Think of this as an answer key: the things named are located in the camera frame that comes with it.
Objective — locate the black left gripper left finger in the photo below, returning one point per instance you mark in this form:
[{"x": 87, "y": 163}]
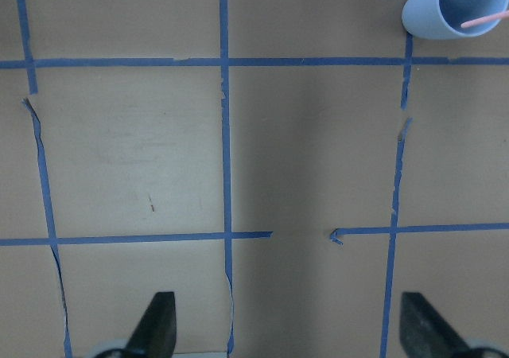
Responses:
[{"x": 156, "y": 333}]

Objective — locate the light blue cup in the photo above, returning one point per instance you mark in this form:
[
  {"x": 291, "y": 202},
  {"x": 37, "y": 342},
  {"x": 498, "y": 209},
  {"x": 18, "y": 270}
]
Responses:
[{"x": 442, "y": 19}]

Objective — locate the pink chopstick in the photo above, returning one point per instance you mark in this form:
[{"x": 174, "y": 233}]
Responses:
[{"x": 485, "y": 19}]

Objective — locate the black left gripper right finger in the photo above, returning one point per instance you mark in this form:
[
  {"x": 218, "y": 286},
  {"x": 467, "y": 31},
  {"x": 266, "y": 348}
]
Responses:
[{"x": 423, "y": 332}]

